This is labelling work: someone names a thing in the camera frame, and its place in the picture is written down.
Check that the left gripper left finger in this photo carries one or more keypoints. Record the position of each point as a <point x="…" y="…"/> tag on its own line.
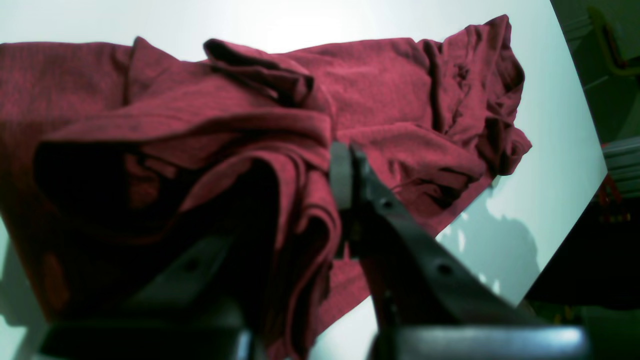
<point x="183" y="313"/>

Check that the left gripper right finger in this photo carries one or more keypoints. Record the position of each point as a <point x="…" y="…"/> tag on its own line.
<point x="428" y="306"/>

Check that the dark red long-sleeve shirt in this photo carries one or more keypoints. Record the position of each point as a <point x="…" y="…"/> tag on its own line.
<point x="108" y="149"/>

